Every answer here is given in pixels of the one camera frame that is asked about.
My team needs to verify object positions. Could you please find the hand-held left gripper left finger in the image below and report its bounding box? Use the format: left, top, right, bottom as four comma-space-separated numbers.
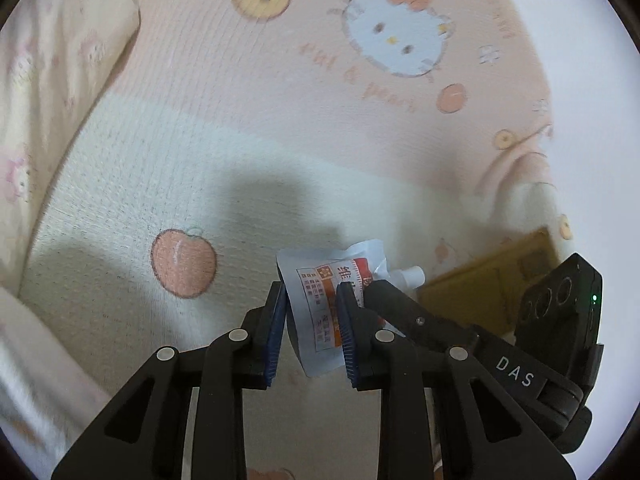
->
50, 280, 289, 480

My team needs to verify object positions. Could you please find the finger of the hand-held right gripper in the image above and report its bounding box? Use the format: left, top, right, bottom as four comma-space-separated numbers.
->
360, 277, 483, 348

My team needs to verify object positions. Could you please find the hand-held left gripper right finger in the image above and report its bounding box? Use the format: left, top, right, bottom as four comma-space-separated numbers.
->
334, 281, 577, 480

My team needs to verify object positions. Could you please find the white spout pouch red label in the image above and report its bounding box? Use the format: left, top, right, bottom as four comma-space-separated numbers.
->
276, 239, 427, 379

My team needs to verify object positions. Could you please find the brown cardboard box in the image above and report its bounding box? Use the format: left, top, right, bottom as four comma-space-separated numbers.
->
417, 227, 567, 343

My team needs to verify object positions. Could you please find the pink cat printed mat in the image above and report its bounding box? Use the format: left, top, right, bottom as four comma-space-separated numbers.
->
0, 0, 576, 480

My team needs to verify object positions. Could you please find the white printed cloth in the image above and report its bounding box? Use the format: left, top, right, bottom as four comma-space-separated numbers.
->
0, 285, 121, 468

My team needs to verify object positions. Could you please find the beige printed pillow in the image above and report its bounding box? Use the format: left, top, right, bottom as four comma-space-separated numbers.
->
0, 0, 142, 293

